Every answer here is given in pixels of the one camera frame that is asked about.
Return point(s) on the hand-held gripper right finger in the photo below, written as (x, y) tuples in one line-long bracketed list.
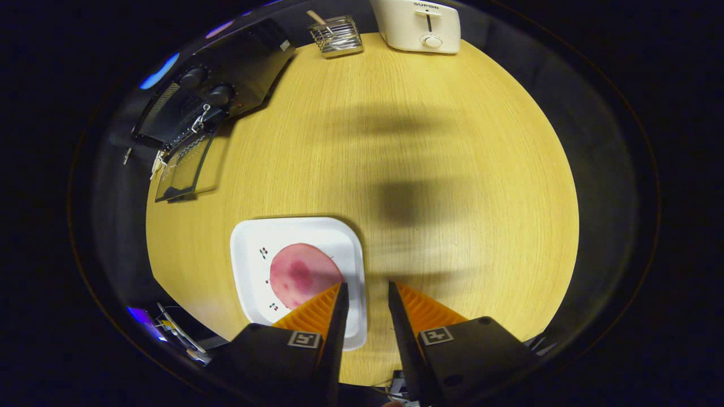
[(404, 339)]

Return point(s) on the black toaster oven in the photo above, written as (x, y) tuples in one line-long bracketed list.
[(249, 62)]

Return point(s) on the white pop-up toaster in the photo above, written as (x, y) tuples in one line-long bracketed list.
[(407, 28)]

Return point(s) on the wooden stick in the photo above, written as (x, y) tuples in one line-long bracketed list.
[(317, 18)]

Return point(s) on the small metal clip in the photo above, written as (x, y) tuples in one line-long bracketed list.
[(128, 155)]

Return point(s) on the pink ham slice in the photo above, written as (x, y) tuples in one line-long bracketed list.
[(300, 271)]

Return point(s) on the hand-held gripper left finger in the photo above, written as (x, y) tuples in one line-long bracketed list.
[(337, 339)]

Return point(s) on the black backdrop cloth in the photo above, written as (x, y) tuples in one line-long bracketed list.
[(599, 141)]

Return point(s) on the white square plate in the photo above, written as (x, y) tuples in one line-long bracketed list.
[(317, 232)]

